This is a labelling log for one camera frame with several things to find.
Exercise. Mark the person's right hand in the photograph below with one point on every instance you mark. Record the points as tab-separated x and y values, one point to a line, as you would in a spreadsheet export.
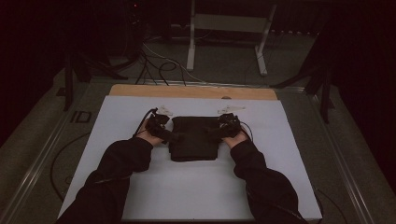
236	140

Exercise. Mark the dark equipment rack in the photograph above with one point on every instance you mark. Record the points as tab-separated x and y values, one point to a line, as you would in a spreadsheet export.
135	25

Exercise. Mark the black tripod stand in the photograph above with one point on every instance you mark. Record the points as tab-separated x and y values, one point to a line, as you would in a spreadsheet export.
68	87
325	99

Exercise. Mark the black shorts with blue print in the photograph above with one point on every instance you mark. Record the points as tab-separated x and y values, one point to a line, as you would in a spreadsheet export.
193	146

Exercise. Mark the metal floor rail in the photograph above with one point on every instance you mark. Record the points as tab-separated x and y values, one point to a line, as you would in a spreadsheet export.
351	186
31	174
218	84

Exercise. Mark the white metal stand with panel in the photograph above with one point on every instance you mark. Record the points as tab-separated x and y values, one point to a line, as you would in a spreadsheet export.
230	23

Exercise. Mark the white table cover sheet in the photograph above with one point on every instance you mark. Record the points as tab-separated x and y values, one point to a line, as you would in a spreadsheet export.
186	189

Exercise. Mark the black curtain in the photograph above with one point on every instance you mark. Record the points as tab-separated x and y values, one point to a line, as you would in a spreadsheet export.
28	62
367	77

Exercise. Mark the person's left hand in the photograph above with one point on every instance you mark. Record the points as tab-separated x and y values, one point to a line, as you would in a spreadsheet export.
146	135

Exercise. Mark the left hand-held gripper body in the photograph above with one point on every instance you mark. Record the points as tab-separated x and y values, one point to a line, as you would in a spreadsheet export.
155	124

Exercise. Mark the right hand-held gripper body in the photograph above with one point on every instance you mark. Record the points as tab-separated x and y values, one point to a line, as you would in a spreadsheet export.
229	126

